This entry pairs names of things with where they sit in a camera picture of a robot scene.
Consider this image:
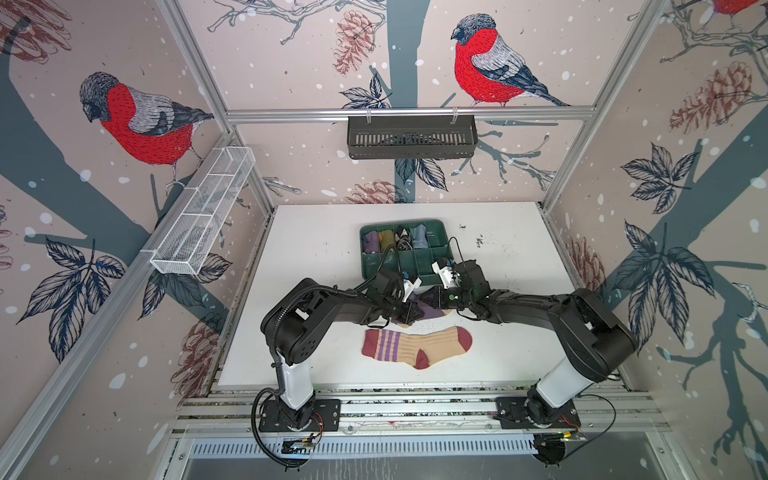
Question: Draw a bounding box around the purple striped sock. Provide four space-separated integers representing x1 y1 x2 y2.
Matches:
393 286 451 327

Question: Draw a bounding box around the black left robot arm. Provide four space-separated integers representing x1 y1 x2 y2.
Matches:
261 269 425 431

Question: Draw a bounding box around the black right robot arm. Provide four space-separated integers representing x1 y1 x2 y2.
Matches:
432 260 639 428

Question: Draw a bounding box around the green compartment tray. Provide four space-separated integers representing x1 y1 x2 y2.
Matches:
360 219 454 286

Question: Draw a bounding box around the rolled purple sock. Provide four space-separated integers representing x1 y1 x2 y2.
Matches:
363 231 381 254

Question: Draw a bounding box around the rolled black white sock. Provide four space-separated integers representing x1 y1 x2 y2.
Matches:
395 227 413 251

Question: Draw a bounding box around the beige maroon striped sock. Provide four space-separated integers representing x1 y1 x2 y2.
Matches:
361 326 473 370

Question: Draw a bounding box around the rolled blue grey sock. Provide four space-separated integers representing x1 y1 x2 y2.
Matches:
412 224 429 249

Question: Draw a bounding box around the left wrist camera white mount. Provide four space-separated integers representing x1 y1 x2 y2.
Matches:
401 278 422 302

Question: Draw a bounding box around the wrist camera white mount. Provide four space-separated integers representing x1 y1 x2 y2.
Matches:
401 278 422 302
432 259 458 289

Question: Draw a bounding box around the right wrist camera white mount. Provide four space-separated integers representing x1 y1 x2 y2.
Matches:
432 259 458 289

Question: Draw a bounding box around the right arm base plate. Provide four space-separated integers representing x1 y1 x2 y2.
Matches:
493 396 581 430

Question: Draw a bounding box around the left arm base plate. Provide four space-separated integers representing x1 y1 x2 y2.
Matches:
257 398 341 433

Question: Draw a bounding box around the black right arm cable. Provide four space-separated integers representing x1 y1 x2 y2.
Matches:
533 392 617 466

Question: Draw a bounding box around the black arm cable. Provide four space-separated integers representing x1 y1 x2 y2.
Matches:
533 392 617 466
249 386 313 470

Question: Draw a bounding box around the black hanging wire basket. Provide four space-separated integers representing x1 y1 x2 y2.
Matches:
347 115 478 160

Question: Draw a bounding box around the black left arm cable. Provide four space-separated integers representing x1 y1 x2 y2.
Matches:
249 386 313 470

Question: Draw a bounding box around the white mesh wall shelf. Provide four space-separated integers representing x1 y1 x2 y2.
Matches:
150 146 255 275

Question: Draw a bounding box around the aluminium horizontal frame bar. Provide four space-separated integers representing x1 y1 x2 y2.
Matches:
225 106 597 125

